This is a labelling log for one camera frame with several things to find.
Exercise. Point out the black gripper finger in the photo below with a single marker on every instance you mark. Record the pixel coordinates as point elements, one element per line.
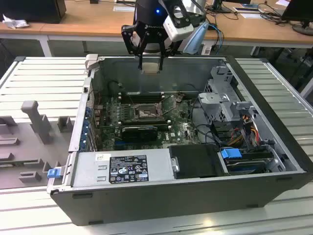
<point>128,39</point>
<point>161,63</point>

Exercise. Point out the silver CPU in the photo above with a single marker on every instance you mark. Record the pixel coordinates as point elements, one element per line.
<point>150,68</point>

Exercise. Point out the RAM slot with white clips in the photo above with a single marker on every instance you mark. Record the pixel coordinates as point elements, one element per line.
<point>144,121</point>
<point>141,98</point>
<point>141,93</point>
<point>161,126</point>

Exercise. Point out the metal CPU socket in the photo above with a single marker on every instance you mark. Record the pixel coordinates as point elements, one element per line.
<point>144,112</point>

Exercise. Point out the blue expansion slot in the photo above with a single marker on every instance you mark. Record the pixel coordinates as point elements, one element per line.
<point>126,142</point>

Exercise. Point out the black plastic drive cover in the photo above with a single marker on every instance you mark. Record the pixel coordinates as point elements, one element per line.
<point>193,161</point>

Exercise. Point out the pale blue teach pendant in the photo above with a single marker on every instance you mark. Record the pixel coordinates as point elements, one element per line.
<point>195,39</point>

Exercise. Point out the wooden desk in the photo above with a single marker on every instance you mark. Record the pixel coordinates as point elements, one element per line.
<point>85,22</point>

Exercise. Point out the green motherboard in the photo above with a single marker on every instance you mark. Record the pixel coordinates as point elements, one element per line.
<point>176,132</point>

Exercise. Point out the grey metal disk bay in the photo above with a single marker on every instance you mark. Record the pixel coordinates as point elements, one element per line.
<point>220,102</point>

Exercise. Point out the black monitor stand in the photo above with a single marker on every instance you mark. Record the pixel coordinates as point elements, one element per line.
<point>220,6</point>

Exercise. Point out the low-profile graphics card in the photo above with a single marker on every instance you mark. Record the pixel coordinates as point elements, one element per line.
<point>139,134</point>

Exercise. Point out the black computer tower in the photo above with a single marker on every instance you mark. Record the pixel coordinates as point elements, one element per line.
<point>31,11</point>

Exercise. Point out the white paper sheet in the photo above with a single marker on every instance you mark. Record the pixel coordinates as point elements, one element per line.
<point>252,15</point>

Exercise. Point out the crumpled white paper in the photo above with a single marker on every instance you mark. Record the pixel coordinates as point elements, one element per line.
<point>14,22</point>

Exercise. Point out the blue disk carrier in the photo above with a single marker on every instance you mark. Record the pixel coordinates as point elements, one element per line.
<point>231,156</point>

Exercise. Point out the grey power supply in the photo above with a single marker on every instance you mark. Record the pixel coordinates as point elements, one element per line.
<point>93,171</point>

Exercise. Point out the black open PC case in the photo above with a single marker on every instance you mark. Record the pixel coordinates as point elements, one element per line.
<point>171,203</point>

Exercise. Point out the black monitor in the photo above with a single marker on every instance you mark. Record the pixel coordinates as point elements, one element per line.
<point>297,8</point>

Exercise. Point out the blue case latch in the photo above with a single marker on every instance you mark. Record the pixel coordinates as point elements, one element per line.
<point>54,173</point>

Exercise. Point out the grey parts rack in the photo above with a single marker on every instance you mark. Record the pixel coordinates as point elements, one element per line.
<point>24,151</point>

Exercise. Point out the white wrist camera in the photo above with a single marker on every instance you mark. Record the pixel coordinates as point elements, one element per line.
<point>176,28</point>

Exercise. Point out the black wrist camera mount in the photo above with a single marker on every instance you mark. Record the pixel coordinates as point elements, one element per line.
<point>188,12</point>

